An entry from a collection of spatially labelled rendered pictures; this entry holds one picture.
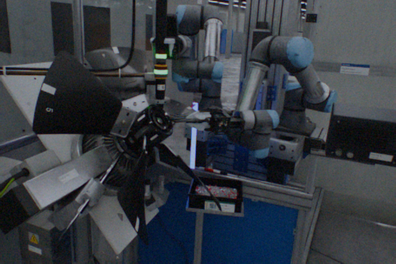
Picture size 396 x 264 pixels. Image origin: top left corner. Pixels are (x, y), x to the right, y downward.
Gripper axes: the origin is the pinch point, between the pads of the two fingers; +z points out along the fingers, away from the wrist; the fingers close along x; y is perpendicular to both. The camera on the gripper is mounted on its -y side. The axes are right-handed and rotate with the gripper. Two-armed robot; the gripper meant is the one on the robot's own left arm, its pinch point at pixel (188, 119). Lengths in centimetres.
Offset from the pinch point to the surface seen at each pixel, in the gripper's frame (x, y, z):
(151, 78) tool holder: -16.8, 3.5, 15.0
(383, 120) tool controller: -7, 24, -65
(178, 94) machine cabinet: 129, -430, -95
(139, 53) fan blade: -21.8, -13.4, 17.0
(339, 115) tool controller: -6, 16, -53
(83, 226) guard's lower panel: 93, -59, 46
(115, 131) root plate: -4.0, 16.4, 27.0
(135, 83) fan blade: -13.9, -0.3, 19.8
